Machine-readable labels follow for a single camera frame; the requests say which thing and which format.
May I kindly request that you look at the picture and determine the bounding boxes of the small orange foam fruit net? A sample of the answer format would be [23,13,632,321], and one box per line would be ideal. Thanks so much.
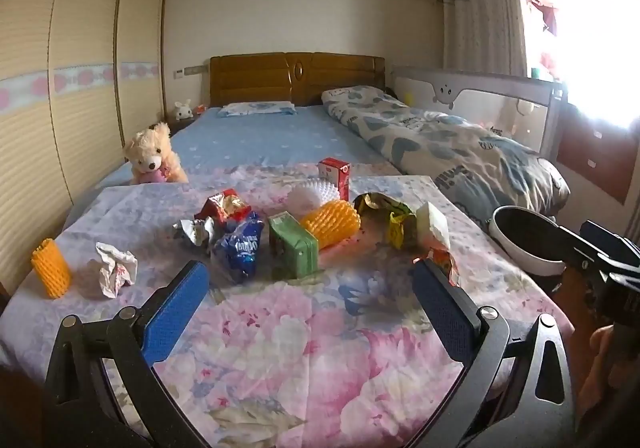
[31,238,72,299]

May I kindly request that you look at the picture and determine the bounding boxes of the person's right hand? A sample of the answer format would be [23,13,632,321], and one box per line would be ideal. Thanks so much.
[580,325,618,404]

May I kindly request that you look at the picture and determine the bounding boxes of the white sponge block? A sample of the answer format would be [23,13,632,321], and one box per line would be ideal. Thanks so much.
[416,201,451,251]

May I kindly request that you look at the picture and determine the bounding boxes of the wooden headboard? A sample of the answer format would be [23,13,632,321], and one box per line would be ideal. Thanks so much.
[209,52,386,108]

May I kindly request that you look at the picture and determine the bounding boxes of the beige teddy bear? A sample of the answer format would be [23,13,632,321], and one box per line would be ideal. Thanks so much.
[122,122,190,186]

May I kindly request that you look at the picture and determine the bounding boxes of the red and white carton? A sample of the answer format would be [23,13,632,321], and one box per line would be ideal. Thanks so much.
[318,157,351,203]

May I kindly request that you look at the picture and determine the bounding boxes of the yellow wrapper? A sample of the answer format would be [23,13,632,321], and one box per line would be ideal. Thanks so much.
[387,210,418,249]

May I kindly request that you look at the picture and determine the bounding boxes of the green drink carton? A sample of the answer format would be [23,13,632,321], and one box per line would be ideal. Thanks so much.
[268,211,320,277]

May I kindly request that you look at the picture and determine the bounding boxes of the gold green snack wrapper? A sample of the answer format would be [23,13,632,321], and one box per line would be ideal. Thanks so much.
[353,192,416,229]

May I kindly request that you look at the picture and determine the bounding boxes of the white rimmed black bin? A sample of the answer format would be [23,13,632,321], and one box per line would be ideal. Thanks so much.
[489,205,568,276]

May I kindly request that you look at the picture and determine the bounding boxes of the heart patterned quilt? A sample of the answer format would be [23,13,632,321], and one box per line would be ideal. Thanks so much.
[320,85,571,233]

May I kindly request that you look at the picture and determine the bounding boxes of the bed with blue sheet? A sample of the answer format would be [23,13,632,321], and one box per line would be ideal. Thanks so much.
[62,105,401,229]

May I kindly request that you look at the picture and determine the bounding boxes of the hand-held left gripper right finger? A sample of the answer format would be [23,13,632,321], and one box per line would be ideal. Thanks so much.
[407,260,576,448]

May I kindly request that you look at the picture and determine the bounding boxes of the grey bed guard rail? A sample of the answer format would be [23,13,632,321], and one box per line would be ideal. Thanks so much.
[390,66,566,159]

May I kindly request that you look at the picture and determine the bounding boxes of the crumpled white paper wrapper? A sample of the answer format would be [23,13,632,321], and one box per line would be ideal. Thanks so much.
[95,242,138,299]

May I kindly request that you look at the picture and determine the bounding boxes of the blue patterned pillow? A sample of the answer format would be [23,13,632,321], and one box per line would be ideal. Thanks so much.
[217,101,297,119]

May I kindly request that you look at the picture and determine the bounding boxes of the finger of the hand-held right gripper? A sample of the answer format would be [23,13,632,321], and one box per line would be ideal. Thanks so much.
[559,227,601,269]
[580,222,640,259]

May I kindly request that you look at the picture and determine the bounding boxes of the crumpled silver wrapper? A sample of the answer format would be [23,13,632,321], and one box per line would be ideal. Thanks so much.
[172,218,216,249]

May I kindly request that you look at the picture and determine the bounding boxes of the large orange foam fruit net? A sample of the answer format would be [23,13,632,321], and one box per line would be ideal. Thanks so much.
[300,200,362,250]

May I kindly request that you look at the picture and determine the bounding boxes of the grey curtain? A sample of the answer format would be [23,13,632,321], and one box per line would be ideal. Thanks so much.
[442,0,528,78]

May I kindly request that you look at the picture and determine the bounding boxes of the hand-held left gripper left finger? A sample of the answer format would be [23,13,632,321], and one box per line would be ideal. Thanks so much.
[45,260,211,448]

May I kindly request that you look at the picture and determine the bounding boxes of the red orange snack wrapper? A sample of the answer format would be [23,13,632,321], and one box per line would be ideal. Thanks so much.
[412,248,461,287]

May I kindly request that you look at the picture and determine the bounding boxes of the white foam fruit net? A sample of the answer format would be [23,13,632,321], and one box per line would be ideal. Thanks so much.
[286,179,343,219]

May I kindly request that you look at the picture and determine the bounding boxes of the red brown drawer cabinet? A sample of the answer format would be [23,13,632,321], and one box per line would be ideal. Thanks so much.
[555,102,640,206]

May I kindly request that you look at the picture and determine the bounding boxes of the hanging red clothes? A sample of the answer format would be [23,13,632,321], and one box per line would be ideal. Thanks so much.
[525,0,558,36]

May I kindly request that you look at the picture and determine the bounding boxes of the beige sliding door wardrobe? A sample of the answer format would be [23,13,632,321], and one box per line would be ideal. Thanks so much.
[0,0,168,299]

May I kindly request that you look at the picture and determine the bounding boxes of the blue snack packet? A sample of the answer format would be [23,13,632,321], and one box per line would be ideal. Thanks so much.
[212,212,266,283]

